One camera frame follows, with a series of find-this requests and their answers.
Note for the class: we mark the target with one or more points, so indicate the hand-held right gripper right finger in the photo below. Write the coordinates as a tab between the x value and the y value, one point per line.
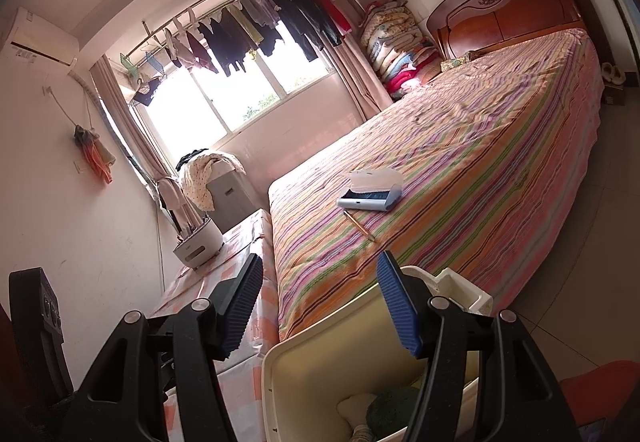
397	307

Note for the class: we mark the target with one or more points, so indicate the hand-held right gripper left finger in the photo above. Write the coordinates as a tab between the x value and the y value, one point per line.
242	307

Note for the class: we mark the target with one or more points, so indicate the white plastic bin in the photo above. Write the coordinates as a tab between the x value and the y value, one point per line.
310	372

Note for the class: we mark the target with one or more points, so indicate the white plush lump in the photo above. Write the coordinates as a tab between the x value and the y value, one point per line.
350	407

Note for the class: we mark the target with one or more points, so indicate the orange checked tablecloth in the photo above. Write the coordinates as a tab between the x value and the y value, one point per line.
245	234

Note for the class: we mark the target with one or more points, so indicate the white utensil holder box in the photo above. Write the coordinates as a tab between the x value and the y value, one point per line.
197	247

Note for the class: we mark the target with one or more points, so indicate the pencil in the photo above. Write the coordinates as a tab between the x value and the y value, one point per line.
359	225

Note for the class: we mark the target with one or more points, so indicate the white tower appliance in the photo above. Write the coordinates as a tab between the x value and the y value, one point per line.
232	197

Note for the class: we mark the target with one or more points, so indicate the blue pencil case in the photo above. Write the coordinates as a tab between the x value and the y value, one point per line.
370	197

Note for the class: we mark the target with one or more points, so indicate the dotted cloth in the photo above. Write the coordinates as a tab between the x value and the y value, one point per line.
197	182

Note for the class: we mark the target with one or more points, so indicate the white garment on stand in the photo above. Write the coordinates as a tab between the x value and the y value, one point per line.
167	197

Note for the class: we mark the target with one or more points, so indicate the orange cloth on hook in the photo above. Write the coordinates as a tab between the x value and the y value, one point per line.
97	156

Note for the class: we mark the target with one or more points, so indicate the bed with striped cover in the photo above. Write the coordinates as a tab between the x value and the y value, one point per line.
475	146

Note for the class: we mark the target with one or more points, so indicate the window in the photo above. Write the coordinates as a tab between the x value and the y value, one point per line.
200	111

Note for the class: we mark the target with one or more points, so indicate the red cloth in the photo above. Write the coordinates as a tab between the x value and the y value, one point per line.
595	392

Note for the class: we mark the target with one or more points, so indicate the beige curtain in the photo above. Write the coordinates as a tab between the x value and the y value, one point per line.
125	121
355	76

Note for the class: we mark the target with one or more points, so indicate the floral pillow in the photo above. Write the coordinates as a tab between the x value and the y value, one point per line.
452	64

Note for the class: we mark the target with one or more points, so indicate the stack of folded quilts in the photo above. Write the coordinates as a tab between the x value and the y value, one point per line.
395	51

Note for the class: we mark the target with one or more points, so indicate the row of hanging clothes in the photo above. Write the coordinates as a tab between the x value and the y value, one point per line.
235	36

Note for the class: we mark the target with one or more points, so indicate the white air conditioner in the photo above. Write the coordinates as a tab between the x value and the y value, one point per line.
40	36

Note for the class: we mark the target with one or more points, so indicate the wooden headboard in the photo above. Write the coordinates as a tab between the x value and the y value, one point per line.
500	16

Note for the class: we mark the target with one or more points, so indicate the pair of pale slippers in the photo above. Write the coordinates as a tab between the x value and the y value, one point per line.
612	73

